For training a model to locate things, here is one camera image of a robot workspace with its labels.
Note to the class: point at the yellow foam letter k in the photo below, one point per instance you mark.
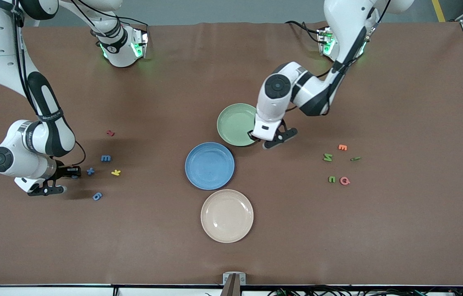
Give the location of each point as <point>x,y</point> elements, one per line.
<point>115,172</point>

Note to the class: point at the green plate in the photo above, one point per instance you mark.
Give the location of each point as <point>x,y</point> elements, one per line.
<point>233,123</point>

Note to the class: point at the tan post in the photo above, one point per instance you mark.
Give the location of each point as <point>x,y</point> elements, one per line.
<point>231,290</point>

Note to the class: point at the brown table cover sheet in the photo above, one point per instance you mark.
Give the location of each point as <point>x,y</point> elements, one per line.
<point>91,246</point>

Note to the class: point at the blue foam letter m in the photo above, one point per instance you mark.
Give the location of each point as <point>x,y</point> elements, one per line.
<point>106,158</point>

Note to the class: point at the blue foam number 6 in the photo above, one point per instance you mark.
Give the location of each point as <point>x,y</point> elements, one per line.
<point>98,195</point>

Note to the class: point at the beige plate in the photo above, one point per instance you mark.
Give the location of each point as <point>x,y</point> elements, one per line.
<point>227,216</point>

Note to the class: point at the yellow floor tape strip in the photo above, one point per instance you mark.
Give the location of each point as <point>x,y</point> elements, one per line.
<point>438,11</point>

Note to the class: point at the blue foam plus sign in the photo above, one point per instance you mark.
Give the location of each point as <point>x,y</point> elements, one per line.
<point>90,171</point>

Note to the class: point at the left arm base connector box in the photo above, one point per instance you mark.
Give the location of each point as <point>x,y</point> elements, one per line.
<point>325,41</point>

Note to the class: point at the orange foam letter E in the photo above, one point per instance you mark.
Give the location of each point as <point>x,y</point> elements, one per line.
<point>342,147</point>

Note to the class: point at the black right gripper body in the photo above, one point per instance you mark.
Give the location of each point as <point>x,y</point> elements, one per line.
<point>63,172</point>

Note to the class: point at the blue plate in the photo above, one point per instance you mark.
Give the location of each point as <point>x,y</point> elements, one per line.
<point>209,165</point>

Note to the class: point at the pink foam letter Q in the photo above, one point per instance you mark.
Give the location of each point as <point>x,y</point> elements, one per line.
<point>341,181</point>

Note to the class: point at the green foam letter N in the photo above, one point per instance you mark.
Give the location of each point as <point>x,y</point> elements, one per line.
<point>328,157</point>

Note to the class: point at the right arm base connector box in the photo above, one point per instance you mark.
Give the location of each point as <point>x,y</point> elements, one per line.
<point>140,43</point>

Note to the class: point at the small metal bracket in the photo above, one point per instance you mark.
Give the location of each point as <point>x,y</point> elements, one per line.
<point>226,279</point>

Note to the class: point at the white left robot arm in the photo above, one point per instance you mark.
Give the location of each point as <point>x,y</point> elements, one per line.
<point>350,24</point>

